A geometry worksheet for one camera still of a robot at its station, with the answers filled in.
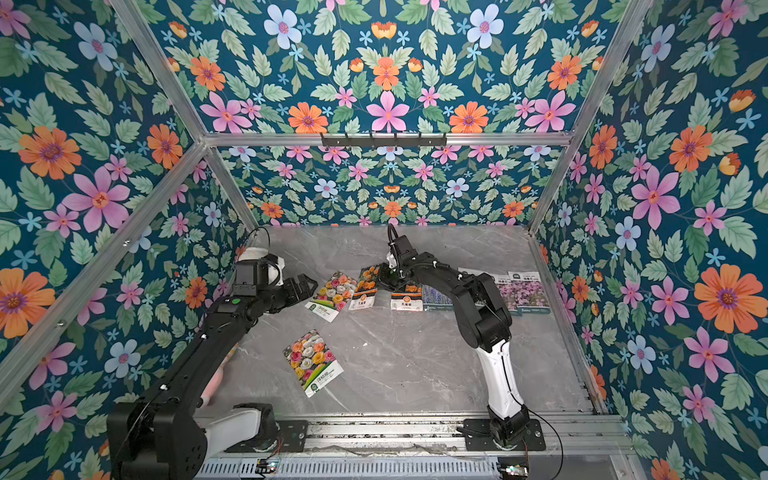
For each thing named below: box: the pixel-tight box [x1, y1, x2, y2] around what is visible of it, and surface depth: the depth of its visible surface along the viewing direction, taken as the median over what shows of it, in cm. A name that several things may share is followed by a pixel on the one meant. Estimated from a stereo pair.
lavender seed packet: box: [422, 284, 455, 312], surface depth 100 cm
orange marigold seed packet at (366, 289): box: [348, 265, 379, 311], surface depth 100 cm
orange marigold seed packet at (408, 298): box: [390, 284, 423, 312], surface depth 100 cm
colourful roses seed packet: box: [283, 329, 345, 398], surface depth 88 cm
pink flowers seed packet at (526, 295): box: [507, 271, 551, 317], surface depth 103 cm
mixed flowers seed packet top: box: [304, 271, 358, 323], surface depth 102 cm
